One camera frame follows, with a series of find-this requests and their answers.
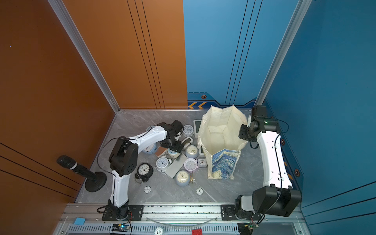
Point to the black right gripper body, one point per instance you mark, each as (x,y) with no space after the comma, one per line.
(245,132)

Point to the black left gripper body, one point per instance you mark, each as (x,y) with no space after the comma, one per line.
(175,145)

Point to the cream blue-rim alarm clock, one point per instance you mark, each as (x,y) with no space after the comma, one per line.
(173,154)

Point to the cream canvas bag blue print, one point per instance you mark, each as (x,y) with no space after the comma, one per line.
(219,138)

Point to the light blue triangular clock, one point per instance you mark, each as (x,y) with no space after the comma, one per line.
(150,149)

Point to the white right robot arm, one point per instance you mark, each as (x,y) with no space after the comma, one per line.
(277,196)

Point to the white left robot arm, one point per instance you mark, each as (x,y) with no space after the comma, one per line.
(124,157)

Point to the tilted white digital clock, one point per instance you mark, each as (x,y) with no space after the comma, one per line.
(187,142)

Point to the brown rectangular mirror clock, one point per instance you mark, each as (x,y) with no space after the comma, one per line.
(160,151)

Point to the white round alarm clock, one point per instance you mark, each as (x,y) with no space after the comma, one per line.
(188,130)

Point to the white twin-bell alarm clock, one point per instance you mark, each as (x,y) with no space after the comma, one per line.
(162,164)

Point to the grey rectangular flat clock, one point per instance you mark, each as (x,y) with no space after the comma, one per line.
(176,165)

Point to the pink round alarm clock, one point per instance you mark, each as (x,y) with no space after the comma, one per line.
(191,165)

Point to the small white digital clock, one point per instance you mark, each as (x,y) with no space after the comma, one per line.
(201,152)

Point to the large white digital clock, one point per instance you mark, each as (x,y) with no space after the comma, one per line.
(196,125)

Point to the small black square clock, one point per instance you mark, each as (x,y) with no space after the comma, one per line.
(202,163)

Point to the blue beige-face alarm clock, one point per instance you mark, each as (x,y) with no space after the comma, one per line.
(182,178)

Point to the black twin-bell alarm clock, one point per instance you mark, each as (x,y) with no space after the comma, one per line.
(144,172)

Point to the left white round marker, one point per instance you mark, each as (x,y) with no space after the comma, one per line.
(147,189)

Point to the white round marker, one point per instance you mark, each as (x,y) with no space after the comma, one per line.
(199,191)
(147,189)

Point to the right white round marker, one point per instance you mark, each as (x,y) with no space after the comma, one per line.
(199,191)

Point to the black microphone on stand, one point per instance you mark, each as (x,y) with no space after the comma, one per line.
(95,181)

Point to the white number ten tag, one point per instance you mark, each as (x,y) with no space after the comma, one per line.
(159,231)

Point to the red block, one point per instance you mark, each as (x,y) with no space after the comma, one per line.
(197,232)

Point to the green circuit board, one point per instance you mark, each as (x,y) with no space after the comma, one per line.
(122,228)

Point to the blue sticky pad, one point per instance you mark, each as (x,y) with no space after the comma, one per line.
(79,221)

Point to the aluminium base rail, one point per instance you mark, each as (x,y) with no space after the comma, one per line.
(177,219)

